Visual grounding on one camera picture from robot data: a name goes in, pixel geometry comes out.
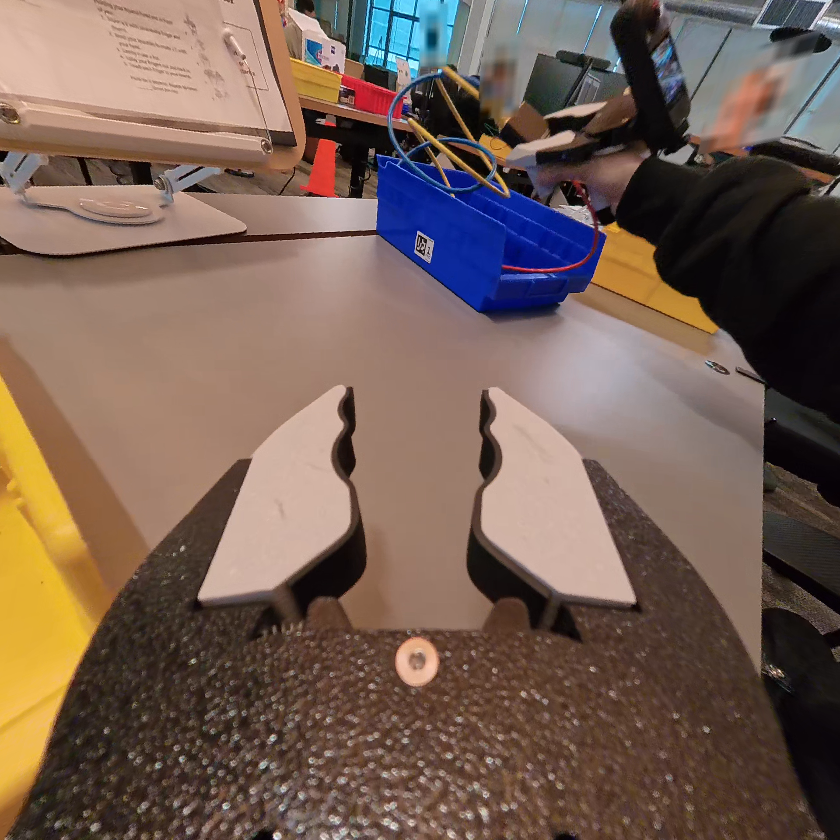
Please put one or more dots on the metal desk grommet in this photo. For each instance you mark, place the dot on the metal desk grommet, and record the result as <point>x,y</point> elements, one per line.
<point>716,367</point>

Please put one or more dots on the wooden document stand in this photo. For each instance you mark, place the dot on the wooden document stand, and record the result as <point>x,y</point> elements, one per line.
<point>282,79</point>

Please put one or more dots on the red plastic bin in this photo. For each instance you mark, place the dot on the red plastic bin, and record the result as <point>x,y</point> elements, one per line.
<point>374,98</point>

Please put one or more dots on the person's right forearm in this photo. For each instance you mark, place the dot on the person's right forearm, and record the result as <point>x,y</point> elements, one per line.
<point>735,262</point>

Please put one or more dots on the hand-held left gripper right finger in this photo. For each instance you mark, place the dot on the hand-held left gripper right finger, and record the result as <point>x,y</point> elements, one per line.
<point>544,512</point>

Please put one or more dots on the yellow plastic bin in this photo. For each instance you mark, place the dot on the yellow plastic bin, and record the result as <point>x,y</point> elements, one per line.
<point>643,289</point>
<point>39,590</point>

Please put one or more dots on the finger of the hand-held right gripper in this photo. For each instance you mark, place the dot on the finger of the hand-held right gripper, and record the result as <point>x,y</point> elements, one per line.
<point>544,149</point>
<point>584,115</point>

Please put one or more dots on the black office chair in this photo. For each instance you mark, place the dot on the black office chair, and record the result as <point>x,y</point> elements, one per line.
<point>800,446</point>

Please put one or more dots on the white cardboard box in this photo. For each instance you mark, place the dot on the white cardboard box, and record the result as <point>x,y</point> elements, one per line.
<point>315,46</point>

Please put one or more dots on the large window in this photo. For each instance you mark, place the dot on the large window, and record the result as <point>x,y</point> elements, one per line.
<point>394,33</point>

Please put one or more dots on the small yellow bin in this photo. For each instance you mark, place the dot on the small yellow bin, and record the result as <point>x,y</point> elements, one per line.
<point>315,82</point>

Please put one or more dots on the wooden table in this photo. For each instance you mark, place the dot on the wooden table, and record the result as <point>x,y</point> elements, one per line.
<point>321,106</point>

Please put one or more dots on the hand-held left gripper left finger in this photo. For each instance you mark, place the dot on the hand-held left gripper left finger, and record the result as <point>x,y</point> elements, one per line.
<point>282,525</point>

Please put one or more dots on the blue plastic bin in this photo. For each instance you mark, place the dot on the blue plastic bin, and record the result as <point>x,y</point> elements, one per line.
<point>459,243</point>

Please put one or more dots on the grey desk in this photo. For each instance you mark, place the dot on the grey desk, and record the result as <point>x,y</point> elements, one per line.
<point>394,341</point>
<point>308,213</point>

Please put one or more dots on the instruction sheet document stand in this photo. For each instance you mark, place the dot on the instruction sheet document stand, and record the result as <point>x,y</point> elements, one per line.
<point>131,52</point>

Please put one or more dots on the black computer monitor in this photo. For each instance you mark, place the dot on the black computer monitor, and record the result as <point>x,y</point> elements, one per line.
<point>558,85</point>

